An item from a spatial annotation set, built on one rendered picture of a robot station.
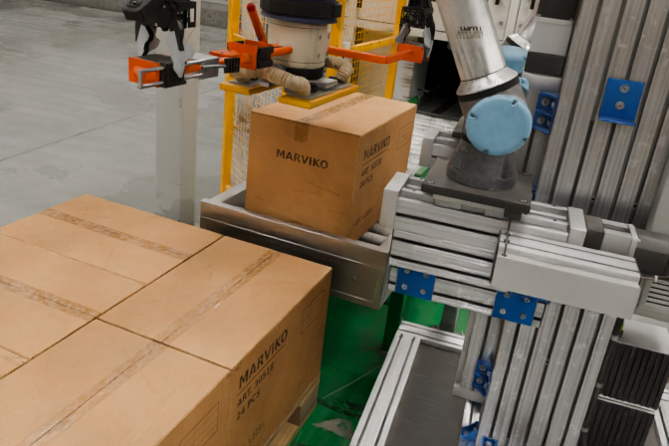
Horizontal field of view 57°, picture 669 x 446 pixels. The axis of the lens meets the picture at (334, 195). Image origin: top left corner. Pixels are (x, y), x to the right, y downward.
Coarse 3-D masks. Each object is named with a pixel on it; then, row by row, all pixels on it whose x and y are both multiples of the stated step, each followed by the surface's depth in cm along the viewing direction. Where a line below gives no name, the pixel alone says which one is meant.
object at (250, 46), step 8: (248, 40) 160; (232, 48) 154; (240, 48) 153; (248, 48) 152; (256, 48) 152; (264, 48) 154; (272, 48) 157; (256, 56) 153; (264, 56) 156; (240, 64) 155; (248, 64) 154; (256, 64) 154; (264, 64) 155; (272, 64) 159
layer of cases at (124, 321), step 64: (0, 256) 179; (64, 256) 184; (128, 256) 188; (192, 256) 193; (256, 256) 197; (0, 320) 151; (64, 320) 154; (128, 320) 157; (192, 320) 160; (256, 320) 163; (320, 320) 196; (0, 384) 130; (64, 384) 132; (128, 384) 135; (192, 384) 137; (256, 384) 160
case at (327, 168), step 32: (352, 96) 245; (256, 128) 207; (288, 128) 202; (320, 128) 197; (352, 128) 198; (384, 128) 212; (256, 160) 210; (288, 160) 205; (320, 160) 200; (352, 160) 196; (384, 160) 222; (256, 192) 214; (288, 192) 209; (320, 192) 204; (352, 192) 199; (320, 224) 207; (352, 224) 206
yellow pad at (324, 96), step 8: (312, 88) 172; (320, 88) 180; (328, 88) 181; (336, 88) 182; (344, 88) 186; (352, 88) 188; (280, 96) 167; (288, 96) 168; (296, 96) 167; (312, 96) 169; (320, 96) 171; (328, 96) 173; (336, 96) 178; (344, 96) 184; (288, 104) 166; (296, 104) 165; (304, 104) 164; (312, 104) 164; (320, 104) 169
